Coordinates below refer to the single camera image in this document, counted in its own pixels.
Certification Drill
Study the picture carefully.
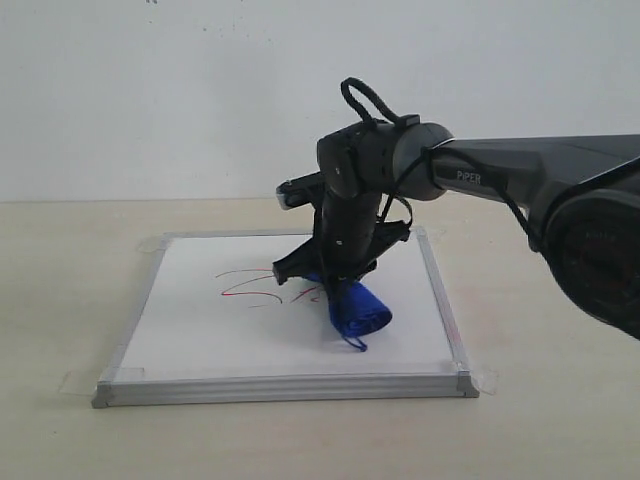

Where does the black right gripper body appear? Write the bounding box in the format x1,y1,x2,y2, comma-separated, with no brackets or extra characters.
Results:
319,192,413,278

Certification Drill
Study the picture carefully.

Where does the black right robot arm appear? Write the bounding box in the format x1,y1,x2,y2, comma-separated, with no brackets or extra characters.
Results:
272,118,639,344

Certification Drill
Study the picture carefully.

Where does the clear tape front right corner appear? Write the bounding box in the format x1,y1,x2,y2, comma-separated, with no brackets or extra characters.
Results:
447,361,499,398

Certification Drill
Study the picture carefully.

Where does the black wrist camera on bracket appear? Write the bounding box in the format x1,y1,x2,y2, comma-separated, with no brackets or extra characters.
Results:
276,172,325,210

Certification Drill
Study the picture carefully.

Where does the white whiteboard with aluminium frame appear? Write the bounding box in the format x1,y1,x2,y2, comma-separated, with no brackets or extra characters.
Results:
92,228,479,409

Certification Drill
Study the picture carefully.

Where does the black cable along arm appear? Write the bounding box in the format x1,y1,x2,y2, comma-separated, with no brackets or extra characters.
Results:
319,77,541,301

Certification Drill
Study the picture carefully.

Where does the blue cloth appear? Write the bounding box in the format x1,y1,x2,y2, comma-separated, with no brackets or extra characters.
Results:
327,279,393,352

